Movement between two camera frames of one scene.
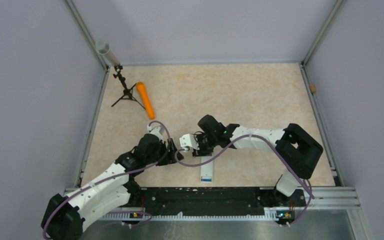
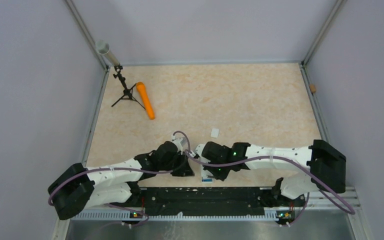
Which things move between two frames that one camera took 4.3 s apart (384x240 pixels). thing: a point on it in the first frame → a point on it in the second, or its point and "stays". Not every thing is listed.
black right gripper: x=201 y=152 → x=221 y=176
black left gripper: x=169 y=158 → x=184 y=169
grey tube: x=102 y=47 stays
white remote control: x=206 y=170 stays
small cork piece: x=313 y=88 stays
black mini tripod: x=127 y=93 stays
